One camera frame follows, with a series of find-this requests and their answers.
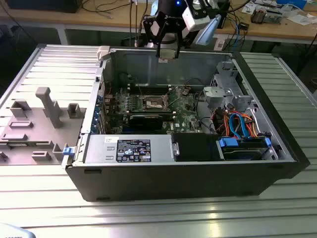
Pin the CPU socket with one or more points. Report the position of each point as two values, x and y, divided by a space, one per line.
153 102

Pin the small black adapter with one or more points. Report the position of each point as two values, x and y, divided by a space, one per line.
244 26

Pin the green motherboard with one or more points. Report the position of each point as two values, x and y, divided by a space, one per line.
185 119

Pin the black plastic drive shroud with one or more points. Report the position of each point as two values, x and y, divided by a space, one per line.
195 147

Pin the wooden desk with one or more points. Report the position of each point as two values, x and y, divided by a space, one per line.
49 17

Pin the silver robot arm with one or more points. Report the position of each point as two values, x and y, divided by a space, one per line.
169 40

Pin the white plastic device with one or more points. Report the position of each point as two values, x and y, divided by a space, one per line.
12 231

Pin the grey parts rack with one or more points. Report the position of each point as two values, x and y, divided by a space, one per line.
37 134

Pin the hard disk in blue carrier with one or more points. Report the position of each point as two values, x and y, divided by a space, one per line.
242 153

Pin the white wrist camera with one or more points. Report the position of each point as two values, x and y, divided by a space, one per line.
195 22

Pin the silver metal disk bay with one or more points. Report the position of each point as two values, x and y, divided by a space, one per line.
215 96

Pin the black computer case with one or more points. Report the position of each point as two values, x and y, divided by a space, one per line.
42 6

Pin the blue cardboard box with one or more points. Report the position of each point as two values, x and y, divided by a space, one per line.
292 3

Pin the green RAM stick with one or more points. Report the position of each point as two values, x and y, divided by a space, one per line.
17 144

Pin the clear plastic bag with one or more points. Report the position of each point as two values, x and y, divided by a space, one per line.
301 19

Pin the black graphics card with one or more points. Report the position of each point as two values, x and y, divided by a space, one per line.
146 122

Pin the white paper sheet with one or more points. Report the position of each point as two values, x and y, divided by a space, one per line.
248 8

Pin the white power adapter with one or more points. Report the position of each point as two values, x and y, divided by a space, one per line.
219 44

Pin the pale blue teach pendant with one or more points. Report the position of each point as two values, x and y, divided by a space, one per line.
208 32

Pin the silver power supply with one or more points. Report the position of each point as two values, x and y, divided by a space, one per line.
99 148

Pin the beige plastic case latch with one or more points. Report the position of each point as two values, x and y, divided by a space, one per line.
102 52

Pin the black PC case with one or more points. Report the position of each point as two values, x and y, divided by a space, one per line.
173 181

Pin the metal CPU locking lever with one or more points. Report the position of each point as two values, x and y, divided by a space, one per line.
139 87

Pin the silver metal computer part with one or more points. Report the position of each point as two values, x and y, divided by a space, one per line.
275 17

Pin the blue plastic case latch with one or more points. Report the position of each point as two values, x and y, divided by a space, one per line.
68 151

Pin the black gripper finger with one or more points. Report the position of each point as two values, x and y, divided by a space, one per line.
177 52
158 50

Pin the CPU cooler heat sink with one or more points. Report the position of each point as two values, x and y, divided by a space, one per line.
258 16

